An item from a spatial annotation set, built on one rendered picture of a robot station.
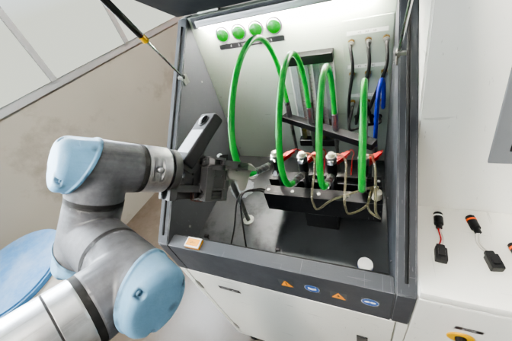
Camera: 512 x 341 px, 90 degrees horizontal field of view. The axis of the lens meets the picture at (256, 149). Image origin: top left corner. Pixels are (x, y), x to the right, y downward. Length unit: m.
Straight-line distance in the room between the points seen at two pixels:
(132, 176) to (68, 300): 0.16
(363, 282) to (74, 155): 0.61
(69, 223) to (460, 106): 0.71
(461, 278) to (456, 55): 0.44
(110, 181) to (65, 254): 0.10
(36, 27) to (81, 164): 1.82
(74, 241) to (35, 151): 1.76
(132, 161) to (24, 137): 1.74
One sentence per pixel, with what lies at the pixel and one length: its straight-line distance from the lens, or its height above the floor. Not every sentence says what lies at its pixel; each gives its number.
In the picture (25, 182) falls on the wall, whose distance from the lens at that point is 2.16.
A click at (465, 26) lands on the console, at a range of 0.64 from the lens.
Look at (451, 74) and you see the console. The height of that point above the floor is 1.30.
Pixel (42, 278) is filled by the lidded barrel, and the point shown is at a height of 0.62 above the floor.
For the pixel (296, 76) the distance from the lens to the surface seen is 0.88.
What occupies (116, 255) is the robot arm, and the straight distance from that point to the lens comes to 0.34.
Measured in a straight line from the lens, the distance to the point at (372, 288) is 0.69.
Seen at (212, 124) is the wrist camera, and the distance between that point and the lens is 0.48.
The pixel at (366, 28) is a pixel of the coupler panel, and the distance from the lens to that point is 0.84.
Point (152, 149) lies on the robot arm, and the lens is 0.43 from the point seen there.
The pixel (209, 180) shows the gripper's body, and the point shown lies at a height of 1.28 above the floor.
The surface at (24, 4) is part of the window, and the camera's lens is 2.18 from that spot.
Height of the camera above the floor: 1.59
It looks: 38 degrees down
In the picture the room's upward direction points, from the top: 18 degrees counter-clockwise
